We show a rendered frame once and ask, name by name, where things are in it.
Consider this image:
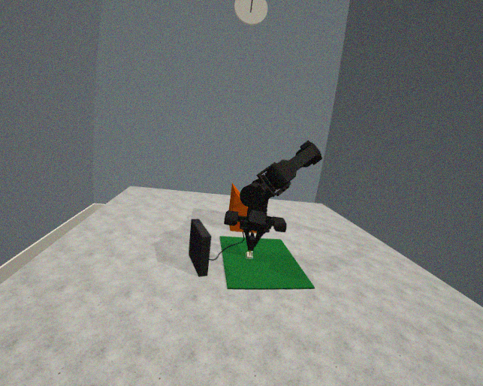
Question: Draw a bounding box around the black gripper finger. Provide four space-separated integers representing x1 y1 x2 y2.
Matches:
254 229 270 247
240 226 249 246

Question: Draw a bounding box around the green circuit board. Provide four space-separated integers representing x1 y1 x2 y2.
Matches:
219 237 315 290

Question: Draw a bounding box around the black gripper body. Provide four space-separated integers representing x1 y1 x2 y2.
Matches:
224 201 286 232

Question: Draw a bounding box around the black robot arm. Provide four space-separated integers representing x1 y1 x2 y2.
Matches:
240 141 322 233

